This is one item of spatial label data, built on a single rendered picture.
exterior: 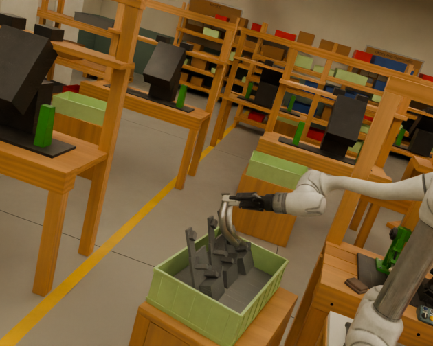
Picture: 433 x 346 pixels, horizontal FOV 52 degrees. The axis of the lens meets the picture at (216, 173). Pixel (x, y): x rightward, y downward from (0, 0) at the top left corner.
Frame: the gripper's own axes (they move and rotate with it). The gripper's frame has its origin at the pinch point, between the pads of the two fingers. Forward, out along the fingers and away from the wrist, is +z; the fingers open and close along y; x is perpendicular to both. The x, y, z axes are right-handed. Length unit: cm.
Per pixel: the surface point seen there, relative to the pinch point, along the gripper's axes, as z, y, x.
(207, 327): -1, -9, 54
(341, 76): 71, -473, -568
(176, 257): 21.8, -7.1, 26.8
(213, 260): 8.4, -16.3, 22.5
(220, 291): 2.6, -19.3, 35.3
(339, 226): -31, -93, -39
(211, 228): 8.4, -5.7, 11.9
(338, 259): -34, -89, -16
